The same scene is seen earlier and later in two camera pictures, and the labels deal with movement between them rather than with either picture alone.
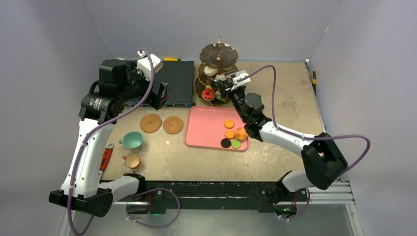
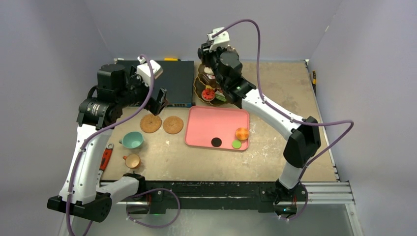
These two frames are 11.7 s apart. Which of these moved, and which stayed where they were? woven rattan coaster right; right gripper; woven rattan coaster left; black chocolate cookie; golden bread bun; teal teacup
Moved: right gripper; black chocolate cookie
Stayed: woven rattan coaster left; golden bread bun; teal teacup; woven rattan coaster right
